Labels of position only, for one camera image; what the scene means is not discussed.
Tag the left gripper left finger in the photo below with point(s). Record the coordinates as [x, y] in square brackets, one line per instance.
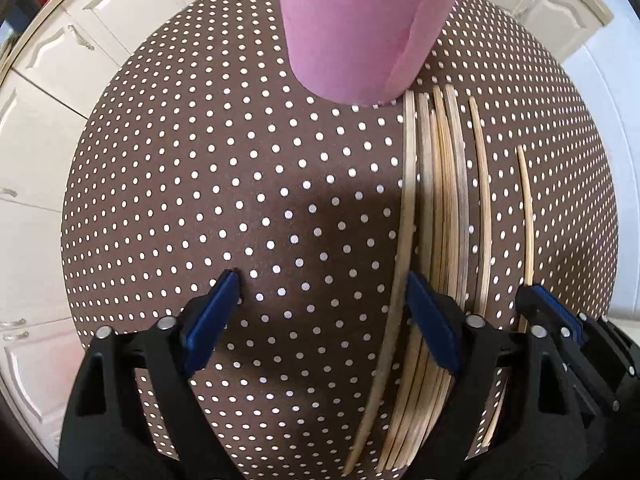
[105, 434]

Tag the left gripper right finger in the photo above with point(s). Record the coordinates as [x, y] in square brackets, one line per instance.
[539, 434]

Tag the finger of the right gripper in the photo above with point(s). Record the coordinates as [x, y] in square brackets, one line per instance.
[597, 351]

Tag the thin bamboo chopstick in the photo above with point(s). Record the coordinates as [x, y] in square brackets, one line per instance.
[529, 256]
[489, 415]

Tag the brown polka dot tablecloth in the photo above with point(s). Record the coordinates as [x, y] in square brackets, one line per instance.
[205, 153]

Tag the pink cylindrical utensil cup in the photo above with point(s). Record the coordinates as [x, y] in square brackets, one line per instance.
[361, 52]

